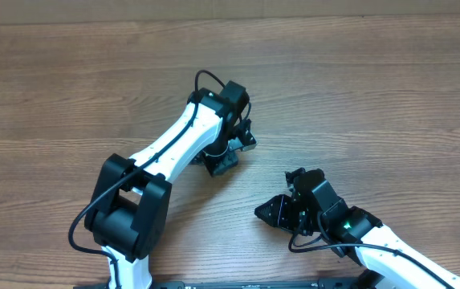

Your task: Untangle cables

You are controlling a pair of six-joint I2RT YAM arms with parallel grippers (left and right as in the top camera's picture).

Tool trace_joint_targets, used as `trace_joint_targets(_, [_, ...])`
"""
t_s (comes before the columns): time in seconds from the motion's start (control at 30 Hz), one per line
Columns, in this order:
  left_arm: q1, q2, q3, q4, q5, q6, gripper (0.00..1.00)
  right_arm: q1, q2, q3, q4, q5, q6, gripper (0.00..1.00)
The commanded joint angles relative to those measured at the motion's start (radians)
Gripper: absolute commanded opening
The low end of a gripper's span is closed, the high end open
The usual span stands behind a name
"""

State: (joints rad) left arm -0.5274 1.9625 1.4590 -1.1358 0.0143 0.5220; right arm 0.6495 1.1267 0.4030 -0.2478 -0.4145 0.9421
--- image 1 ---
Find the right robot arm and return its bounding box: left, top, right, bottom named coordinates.
left=254, top=168, right=460, bottom=288

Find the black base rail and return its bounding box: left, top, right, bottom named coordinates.
left=150, top=277, right=367, bottom=289

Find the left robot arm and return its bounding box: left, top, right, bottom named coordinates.
left=83, top=81, right=256, bottom=288

